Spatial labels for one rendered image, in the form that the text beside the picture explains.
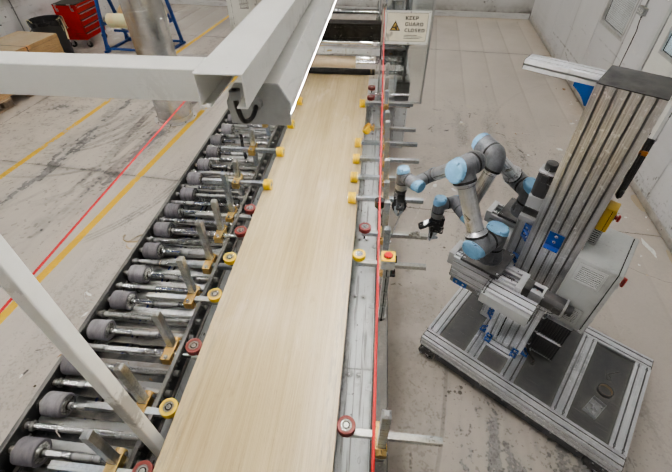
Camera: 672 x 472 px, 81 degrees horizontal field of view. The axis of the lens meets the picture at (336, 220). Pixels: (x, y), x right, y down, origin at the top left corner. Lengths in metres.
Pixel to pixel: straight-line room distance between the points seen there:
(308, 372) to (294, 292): 0.48
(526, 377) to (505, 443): 0.42
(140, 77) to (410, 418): 2.60
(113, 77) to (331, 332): 1.67
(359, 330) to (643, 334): 2.32
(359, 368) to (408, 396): 0.73
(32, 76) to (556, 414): 2.85
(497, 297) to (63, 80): 2.08
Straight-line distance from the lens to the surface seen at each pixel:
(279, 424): 1.90
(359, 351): 2.35
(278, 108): 0.76
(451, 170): 1.99
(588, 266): 2.29
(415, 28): 4.57
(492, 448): 2.96
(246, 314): 2.20
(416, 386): 2.99
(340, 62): 4.72
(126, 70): 0.66
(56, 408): 2.35
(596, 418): 3.05
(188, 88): 0.63
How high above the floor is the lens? 2.66
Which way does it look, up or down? 42 degrees down
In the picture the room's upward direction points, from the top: 1 degrees counter-clockwise
